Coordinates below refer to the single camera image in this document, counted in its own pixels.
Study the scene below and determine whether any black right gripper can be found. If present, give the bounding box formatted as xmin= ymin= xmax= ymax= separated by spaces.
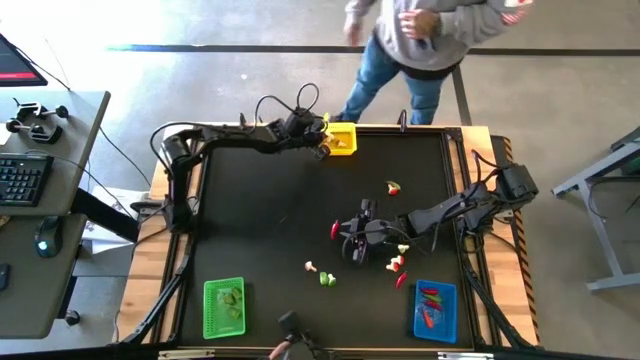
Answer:
xmin=341 ymin=198 xmax=401 ymax=265

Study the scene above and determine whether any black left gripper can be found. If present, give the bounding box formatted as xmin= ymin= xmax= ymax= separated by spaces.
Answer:
xmin=279 ymin=108 xmax=333 ymax=162

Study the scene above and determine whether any yellow plastic basket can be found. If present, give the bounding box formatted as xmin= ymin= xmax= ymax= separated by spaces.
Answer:
xmin=323 ymin=122 xmax=359 ymax=157

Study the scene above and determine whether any person's hand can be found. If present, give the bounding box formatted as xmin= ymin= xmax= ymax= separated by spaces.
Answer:
xmin=267 ymin=339 xmax=294 ymax=360
xmin=343 ymin=19 xmax=364 ymax=49
xmin=398 ymin=8 xmax=441 ymax=41

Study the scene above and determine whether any black handheld tool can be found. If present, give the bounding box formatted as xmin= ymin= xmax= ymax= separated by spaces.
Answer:
xmin=277 ymin=310 xmax=321 ymax=360

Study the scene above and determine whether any blue plastic basket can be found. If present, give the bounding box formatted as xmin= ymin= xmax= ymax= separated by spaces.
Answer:
xmin=412 ymin=279 xmax=459 ymax=345

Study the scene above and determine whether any person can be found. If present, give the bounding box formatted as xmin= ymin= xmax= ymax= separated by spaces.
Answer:
xmin=341 ymin=0 xmax=535 ymax=126

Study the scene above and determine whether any silver metal plate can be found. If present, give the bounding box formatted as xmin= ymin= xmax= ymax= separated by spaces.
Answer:
xmin=158 ymin=348 xmax=216 ymax=359
xmin=437 ymin=351 xmax=495 ymax=360

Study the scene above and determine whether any yellow black hazard tape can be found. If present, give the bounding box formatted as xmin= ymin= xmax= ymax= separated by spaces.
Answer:
xmin=502 ymin=135 xmax=542 ymax=346

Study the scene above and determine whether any green plastic basket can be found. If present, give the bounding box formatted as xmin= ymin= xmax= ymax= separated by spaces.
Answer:
xmin=202 ymin=276 xmax=247 ymax=341

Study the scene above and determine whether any black desk leg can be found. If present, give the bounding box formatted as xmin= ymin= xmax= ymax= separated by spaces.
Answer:
xmin=71 ymin=188 xmax=142 ymax=244

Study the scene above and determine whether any white paper sheet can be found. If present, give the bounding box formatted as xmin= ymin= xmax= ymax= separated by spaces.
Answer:
xmin=81 ymin=185 xmax=151 ymax=256

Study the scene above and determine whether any grey metal stand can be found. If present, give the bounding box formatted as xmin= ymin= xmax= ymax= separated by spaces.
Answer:
xmin=551 ymin=127 xmax=640 ymax=294

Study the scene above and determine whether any grey desk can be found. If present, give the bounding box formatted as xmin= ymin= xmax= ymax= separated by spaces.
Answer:
xmin=0 ymin=213 xmax=89 ymax=341
xmin=0 ymin=89 xmax=112 ymax=217

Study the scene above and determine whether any black C-clamp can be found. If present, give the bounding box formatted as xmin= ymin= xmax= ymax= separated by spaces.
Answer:
xmin=5 ymin=118 xmax=65 ymax=145
xmin=13 ymin=101 xmax=70 ymax=123

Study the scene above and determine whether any black computer mouse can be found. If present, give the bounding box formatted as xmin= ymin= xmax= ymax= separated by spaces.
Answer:
xmin=33 ymin=216 xmax=65 ymax=259

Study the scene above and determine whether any black keyboard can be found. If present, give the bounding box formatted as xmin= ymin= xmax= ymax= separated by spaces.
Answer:
xmin=0 ymin=153 xmax=55 ymax=208

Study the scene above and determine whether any black computer monitor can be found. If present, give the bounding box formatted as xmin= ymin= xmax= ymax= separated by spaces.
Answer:
xmin=0 ymin=32 xmax=49 ymax=88

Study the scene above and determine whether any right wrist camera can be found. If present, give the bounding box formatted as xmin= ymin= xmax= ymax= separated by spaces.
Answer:
xmin=368 ymin=220 xmax=394 ymax=245

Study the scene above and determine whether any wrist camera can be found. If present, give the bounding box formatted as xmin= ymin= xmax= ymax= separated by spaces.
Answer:
xmin=368 ymin=220 xmax=394 ymax=245
xmin=285 ymin=107 xmax=316 ymax=132

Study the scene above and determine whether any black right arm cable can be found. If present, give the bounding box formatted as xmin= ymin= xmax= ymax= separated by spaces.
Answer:
xmin=341 ymin=227 xmax=401 ymax=262

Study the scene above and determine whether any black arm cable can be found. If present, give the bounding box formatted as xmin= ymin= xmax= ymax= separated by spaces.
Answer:
xmin=252 ymin=82 xmax=322 ymax=129
xmin=341 ymin=227 xmax=401 ymax=262

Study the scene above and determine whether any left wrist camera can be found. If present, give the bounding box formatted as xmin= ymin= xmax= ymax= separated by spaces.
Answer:
xmin=285 ymin=107 xmax=316 ymax=132

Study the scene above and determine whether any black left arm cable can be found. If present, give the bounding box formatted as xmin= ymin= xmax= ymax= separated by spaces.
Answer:
xmin=252 ymin=82 xmax=322 ymax=129

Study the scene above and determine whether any black monitor cable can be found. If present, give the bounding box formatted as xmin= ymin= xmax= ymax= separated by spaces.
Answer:
xmin=9 ymin=42 xmax=152 ymax=187

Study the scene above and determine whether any black floor cable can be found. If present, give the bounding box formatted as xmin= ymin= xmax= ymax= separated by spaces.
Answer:
xmin=587 ymin=175 xmax=640 ymax=221

